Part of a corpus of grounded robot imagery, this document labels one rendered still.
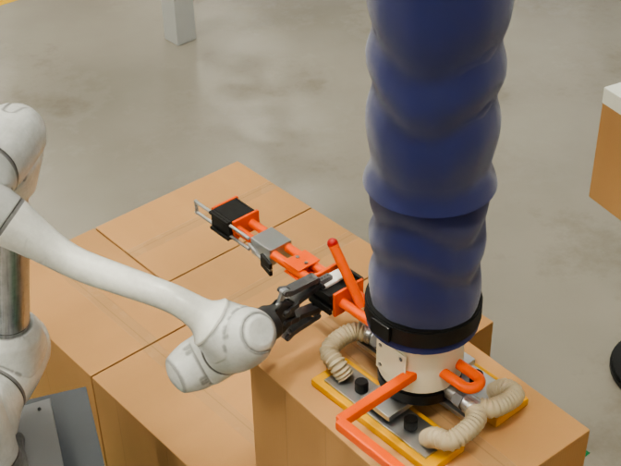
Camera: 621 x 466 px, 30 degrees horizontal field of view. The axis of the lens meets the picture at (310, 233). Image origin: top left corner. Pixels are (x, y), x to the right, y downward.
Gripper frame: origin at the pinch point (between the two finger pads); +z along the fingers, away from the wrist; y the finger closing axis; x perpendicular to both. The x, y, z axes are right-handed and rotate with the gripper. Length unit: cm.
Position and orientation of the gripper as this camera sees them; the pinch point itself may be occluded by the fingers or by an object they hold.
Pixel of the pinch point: (332, 287)
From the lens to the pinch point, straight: 246.4
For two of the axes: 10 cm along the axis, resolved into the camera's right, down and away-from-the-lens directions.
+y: 0.2, 8.1, 5.9
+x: 6.6, 4.3, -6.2
